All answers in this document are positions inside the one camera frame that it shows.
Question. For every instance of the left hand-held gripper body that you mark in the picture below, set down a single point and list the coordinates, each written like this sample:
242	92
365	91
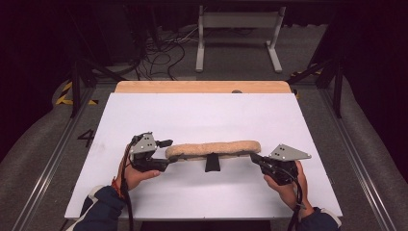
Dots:
144	150

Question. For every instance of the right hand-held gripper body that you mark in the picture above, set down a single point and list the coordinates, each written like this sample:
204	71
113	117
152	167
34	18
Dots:
282	166

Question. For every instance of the tan plush cover black lining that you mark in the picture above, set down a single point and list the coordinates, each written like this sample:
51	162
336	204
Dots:
213	149

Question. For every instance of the person's right hand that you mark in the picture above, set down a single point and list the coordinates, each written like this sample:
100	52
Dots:
288	192

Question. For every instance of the person's left hand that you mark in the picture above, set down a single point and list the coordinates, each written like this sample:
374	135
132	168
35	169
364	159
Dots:
136	178

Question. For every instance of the white board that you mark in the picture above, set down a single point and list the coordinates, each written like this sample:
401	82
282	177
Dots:
192	195

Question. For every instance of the wooden table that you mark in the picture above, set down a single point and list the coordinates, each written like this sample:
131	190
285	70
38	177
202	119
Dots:
179	87

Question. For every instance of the dark round table grommet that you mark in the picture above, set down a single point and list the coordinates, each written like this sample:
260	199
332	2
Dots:
236	91

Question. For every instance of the white metal stand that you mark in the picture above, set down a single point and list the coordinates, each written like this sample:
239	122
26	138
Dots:
239	20

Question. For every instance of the aluminium rail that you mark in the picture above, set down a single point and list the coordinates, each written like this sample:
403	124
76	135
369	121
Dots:
362	173
48	166

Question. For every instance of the black metal frame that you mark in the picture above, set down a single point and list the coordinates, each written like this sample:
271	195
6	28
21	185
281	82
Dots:
336	89
76	86

